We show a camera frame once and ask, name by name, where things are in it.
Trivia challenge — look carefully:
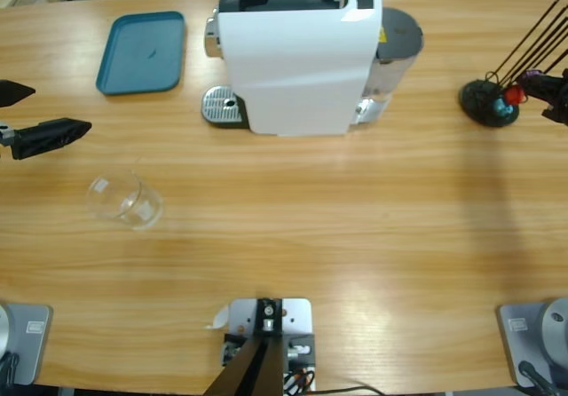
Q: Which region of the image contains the clear water tank dark lid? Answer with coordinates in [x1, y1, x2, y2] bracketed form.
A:
[363, 7, 425, 126]

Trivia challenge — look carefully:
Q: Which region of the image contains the clear glass cup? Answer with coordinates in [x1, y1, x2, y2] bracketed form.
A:
[85, 170, 164, 231]

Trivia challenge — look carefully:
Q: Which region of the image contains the black capsule holder with rods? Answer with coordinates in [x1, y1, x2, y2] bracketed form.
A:
[459, 0, 568, 129]

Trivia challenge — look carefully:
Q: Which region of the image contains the base black cable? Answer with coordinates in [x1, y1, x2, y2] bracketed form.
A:
[0, 351, 21, 386]
[518, 360, 561, 396]

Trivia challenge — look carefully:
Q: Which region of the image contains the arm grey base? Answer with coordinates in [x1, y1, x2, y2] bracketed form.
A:
[495, 297, 568, 388]
[0, 302, 54, 386]

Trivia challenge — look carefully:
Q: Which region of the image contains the dark camera post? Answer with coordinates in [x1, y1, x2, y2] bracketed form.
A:
[206, 297, 285, 396]

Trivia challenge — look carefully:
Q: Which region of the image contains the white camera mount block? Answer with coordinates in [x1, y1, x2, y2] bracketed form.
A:
[221, 297, 317, 392]

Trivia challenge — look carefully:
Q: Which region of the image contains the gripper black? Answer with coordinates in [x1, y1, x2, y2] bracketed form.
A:
[0, 80, 92, 161]

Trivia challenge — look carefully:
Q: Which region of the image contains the red coffee capsule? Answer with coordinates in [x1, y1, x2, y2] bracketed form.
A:
[505, 84, 527, 106]

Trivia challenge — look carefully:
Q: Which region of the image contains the thin black cable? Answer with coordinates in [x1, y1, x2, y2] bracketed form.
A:
[317, 384, 391, 396]

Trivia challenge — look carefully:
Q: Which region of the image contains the white capsule coffee machine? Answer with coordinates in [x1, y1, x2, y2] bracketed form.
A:
[203, 0, 383, 139]

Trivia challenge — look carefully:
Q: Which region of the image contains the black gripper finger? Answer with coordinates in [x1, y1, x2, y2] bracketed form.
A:
[523, 69, 568, 104]
[541, 102, 568, 126]

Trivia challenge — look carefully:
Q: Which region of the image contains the teal plastic tray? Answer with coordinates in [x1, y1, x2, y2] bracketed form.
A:
[95, 11, 186, 97]

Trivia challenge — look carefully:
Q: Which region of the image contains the white paper tag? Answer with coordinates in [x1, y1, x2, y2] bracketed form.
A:
[203, 305, 230, 330]

